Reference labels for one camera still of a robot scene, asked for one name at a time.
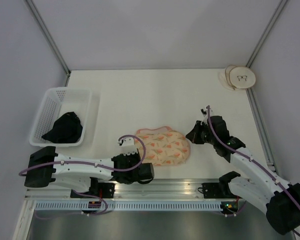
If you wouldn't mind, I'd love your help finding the black garment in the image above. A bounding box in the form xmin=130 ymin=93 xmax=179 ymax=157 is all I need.
xmin=41 ymin=111 xmax=83 ymax=144

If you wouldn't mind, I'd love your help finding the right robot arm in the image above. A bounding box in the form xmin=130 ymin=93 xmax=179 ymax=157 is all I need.
xmin=185 ymin=110 xmax=300 ymax=235

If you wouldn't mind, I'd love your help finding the floral laundry bag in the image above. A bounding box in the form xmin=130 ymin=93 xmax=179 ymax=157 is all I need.
xmin=134 ymin=126 xmax=191 ymax=167

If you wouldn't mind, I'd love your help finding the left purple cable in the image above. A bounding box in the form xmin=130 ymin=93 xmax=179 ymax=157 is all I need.
xmin=18 ymin=134 xmax=148 ymax=177

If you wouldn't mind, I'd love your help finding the white plastic basket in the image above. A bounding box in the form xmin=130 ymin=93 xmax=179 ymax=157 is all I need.
xmin=29 ymin=87 xmax=92 ymax=148

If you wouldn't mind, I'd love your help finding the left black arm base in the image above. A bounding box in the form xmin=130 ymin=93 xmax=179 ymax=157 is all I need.
xmin=70 ymin=182 xmax=116 ymax=199

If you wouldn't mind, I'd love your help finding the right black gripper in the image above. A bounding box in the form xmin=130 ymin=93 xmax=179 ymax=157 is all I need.
xmin=185 ymin=120 xmax=217 ymax=145

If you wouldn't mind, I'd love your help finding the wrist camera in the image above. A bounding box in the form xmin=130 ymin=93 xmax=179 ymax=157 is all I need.
xmin=200 ymin=105 xmax=214 ymax=125
xmin=118 ymin=137 xmax=138 ymax=156

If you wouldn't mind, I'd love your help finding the white slotted cable duct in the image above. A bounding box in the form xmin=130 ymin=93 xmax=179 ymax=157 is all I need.
xmin=35 ymin=200 xmax=222 ymax=212

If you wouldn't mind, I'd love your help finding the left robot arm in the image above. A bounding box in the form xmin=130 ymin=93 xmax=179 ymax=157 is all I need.
xmin=19 ymin=146 xmax=155 ymax=198

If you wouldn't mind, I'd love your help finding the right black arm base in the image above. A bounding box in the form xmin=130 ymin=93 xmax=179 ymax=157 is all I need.
xmin=197 ymin=182 xmax=233 ymax=199

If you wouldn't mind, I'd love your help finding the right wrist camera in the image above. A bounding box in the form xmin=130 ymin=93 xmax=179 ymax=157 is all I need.
xmin=200 ymin=105 xmax=214 ymax=125

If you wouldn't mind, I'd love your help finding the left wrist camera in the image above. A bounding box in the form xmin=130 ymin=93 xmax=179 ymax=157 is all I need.
xmin=118 ymin=137 xmax=138 ymax=156

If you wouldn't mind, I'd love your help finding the aluminium rail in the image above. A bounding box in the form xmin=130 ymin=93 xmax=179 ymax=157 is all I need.
xmin=24 ymin=178 xmax=297 ymax=200

